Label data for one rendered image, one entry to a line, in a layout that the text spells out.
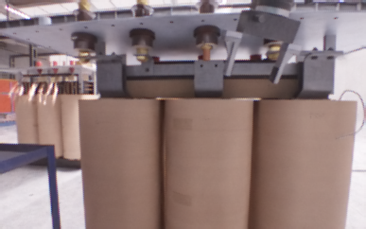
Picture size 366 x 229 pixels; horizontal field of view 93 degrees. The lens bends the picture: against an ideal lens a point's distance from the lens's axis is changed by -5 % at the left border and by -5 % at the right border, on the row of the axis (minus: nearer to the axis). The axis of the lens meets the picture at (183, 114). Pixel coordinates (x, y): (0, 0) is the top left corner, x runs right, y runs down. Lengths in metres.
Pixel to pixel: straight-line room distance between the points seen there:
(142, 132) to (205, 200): 0.40
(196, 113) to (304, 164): 0.48
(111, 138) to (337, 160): 0.93
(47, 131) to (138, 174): 2.60
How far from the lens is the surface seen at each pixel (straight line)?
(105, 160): 0.90
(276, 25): 0.49
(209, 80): 0.79
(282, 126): 0.84
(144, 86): 0.93
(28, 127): 3.63
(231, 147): 0.78
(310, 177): 0.91
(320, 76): 0.91
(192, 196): 0.85
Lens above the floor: 1.07
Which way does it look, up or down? 4 degrees down
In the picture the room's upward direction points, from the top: straight up
